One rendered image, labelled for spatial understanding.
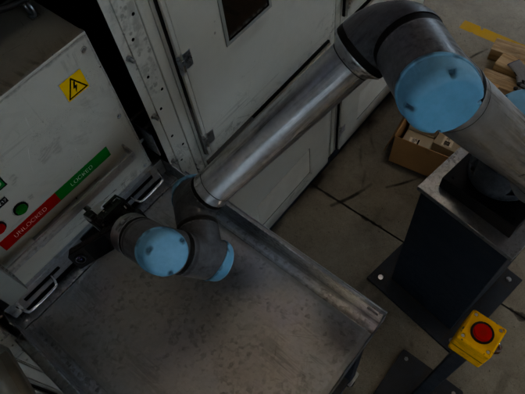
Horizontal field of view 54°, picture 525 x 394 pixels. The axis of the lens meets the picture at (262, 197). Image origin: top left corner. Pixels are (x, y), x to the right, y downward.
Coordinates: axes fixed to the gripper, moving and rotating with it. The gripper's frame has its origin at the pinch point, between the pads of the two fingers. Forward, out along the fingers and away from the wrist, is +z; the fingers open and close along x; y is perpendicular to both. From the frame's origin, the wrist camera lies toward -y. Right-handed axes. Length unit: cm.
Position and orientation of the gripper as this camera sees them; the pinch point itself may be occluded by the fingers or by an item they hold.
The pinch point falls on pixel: (87, 218)
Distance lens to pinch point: 129.9
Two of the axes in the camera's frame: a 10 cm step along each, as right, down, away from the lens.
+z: -6.2, -1.9, 7.6
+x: -4.7, -6.9, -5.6
